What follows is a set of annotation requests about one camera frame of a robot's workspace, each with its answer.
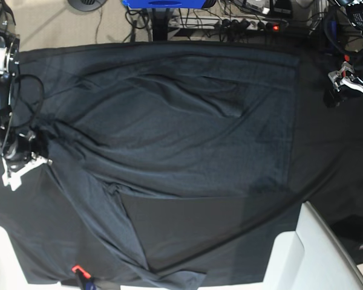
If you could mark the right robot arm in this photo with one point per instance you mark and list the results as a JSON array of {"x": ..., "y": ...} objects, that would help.
[{"x": 11, "y": 77}]

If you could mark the black table cloth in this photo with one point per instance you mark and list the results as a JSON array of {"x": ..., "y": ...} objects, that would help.
[{"x": 217, "y": 237}]

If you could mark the white power strip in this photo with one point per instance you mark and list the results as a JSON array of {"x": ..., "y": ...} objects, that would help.
[{"x": 244, "y": 24}]

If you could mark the dark grey long-sleeve T-shirt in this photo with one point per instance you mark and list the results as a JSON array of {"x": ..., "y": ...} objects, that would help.
[{"x": 176, "y": 126}]

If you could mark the black stand post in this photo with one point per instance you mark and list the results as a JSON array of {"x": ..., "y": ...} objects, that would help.
[{"x": 159, "y": 20}]

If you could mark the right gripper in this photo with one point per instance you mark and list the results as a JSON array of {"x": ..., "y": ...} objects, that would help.
[{"x": 16, "y": 152}]

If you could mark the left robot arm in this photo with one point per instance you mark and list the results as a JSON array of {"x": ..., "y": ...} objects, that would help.
[{"x": 353, "y": 12}]

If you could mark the orange black clamp right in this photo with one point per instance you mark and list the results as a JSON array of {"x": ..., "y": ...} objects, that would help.
[{"x": 346, "y": 66}]

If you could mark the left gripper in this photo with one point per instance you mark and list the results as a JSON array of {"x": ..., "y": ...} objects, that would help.
[{"x": 344, "y": 88}]

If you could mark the blue clamp handle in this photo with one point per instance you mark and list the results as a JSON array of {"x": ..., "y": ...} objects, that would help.
[{"x": 332, "y": 29}]

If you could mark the orange blue clamp bottom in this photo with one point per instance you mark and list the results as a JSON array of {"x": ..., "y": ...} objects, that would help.
[{"x": 83, "y": 278}]

